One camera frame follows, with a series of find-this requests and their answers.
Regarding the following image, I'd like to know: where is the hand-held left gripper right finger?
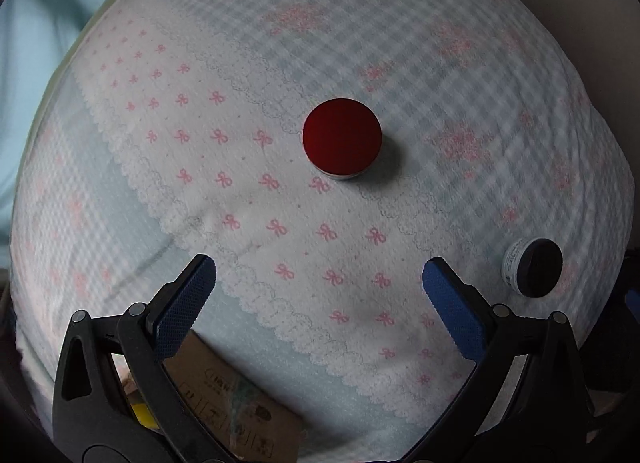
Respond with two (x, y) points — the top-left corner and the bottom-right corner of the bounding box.
(400, 256), (597, 463)

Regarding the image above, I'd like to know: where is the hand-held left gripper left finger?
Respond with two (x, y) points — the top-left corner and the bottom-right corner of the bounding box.
(52, 253), (236, 463)

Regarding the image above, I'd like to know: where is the black lid jar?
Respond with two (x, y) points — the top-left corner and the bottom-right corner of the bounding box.
(501, 237), (565, 299)

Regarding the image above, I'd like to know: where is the cardboard box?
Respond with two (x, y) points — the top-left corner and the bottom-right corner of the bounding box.
(112, 332), (304, 463)

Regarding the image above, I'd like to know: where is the yellow tape roll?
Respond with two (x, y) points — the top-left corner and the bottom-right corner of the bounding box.
(130, 392), (152, 430)

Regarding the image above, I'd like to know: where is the red lid jar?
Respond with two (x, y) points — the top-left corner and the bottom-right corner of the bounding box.
(302, 98), (383, 181)

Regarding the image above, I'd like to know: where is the light blue hanging cloth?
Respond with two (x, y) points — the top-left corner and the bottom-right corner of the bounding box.
(0, 0), (128, 256)

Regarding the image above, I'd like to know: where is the checked bow print bed sheet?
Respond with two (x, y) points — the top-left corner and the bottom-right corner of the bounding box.
(10, 0), (634, 463)

